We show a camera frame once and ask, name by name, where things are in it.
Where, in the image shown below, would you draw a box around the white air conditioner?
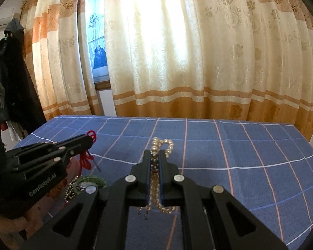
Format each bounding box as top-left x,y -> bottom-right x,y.
0,7 -> 14,26

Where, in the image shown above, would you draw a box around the pearl necklace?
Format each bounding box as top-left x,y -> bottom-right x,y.
137,137 -> 177,220

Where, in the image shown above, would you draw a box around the green jade bangle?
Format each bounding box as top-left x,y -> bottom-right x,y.
73,175 -> 107,195

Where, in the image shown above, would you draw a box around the right cream orange curtain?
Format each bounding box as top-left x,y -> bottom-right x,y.
105,0 -> 313,139

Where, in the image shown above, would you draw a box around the blue plaid bed sheet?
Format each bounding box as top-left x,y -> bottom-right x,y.
20,116 -> 313,249

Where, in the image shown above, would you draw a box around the left cream orange curtain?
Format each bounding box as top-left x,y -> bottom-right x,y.
20,0 -> 101,120

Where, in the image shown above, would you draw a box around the cream orange curtain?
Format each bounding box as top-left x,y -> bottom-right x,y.
20,0 -> 101,120
105,0 -> 313,139

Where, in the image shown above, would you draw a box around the window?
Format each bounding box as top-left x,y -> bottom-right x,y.
86,0 -> 111,90

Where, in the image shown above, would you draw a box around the person's left hand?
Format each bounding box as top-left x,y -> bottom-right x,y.
0,204 -> 43,249

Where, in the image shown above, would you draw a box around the white garment on rack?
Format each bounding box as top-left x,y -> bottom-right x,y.
6,121 -> 28,141

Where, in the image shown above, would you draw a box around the black coat on rack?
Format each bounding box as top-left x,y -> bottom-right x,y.
0,18 -> 46,134

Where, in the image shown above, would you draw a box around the red knotted cord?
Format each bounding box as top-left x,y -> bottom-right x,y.
78,129 -> 102,174

